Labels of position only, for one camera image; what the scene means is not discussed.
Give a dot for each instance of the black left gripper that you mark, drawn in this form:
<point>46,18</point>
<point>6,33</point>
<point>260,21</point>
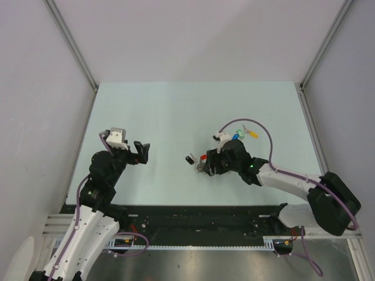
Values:
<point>133,158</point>

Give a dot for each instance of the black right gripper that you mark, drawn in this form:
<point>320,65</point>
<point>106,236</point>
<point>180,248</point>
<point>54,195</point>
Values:
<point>213,158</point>

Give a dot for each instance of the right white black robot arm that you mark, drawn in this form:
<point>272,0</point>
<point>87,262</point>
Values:
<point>328,202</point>

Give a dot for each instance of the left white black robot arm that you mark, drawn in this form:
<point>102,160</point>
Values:
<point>96,220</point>

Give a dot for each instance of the blue key tag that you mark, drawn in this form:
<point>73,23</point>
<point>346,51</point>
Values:
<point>235,136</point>

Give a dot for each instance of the green key tag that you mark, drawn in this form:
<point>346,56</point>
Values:
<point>240,134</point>

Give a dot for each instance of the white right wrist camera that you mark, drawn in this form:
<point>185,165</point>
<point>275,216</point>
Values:
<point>222,138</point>

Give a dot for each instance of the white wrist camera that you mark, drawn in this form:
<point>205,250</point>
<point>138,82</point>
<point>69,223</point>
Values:
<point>114,138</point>
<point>222,138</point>

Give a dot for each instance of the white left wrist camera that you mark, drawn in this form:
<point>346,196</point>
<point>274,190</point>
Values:
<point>114,138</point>

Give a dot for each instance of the black mounting base plate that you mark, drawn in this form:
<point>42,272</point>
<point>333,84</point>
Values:
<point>203,225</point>

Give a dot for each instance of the aluminium right side rail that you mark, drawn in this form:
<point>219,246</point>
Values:
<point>312,130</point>

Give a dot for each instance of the white slotted cable duct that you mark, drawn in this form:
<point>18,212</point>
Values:
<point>266,244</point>

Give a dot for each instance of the aluminium left corner post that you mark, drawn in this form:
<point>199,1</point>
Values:
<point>66,34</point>

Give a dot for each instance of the aluminium corner post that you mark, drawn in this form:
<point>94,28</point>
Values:
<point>327,41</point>
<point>66,34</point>

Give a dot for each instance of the aluminium right corner post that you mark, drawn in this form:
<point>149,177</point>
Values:
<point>327,41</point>

